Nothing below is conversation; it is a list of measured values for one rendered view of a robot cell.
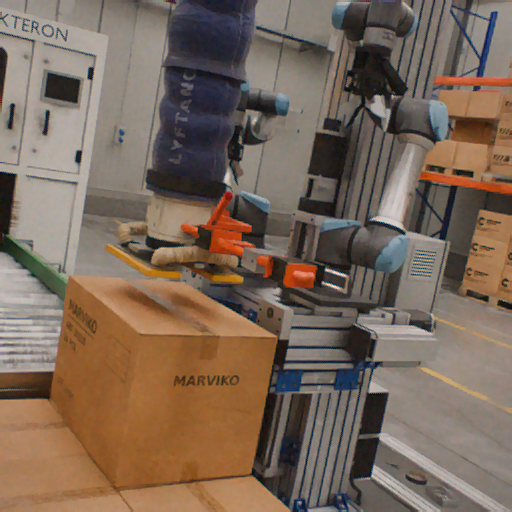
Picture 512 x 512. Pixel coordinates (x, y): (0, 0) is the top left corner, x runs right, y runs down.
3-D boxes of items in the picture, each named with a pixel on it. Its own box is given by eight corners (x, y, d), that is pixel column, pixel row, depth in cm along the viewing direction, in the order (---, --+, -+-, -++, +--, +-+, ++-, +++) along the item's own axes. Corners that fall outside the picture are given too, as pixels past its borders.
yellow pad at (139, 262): (104, 249, 213) (106, 233, 213) (135, 252, 218) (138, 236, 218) (146, 277, 185) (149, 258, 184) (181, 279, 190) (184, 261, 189)
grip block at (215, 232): (192, 245, 185) (196, 223, 184) (225, 249, 190) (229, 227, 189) (207, 252, 178) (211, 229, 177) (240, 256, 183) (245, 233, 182)
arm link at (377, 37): (381, 35, 184) (403, 34, 177) (377, 53, 184) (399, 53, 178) (359, 28, 180) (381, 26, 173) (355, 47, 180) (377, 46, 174)
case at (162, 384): (49, 397, 228) (68, 274, 222) (164, 394, 249) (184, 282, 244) (114, 489, 178) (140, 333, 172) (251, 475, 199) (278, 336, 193)
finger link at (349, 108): (327, 117, 188) (346, 88, 183) (344, 121, 191) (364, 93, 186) (332, 125, 186) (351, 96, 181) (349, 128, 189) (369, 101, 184)
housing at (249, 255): (238, 265, 167) (242, 246, 166) (263, 267, 171) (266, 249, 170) (253, 272, 161) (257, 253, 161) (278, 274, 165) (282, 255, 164)
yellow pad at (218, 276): (162, 255, 223) (165, 239, 222) (191, 257, 228) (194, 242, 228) (211, 282, 195) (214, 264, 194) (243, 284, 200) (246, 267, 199)
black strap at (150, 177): (133, 178, 207) (135, 165, 206) (204, 189, 219) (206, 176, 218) (163, 189, 188) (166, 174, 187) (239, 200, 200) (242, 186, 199)
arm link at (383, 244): (355, 268, 220) (409, 106, 227) (401, 280, 213) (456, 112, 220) (342, 258, 210) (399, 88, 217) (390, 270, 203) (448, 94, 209)
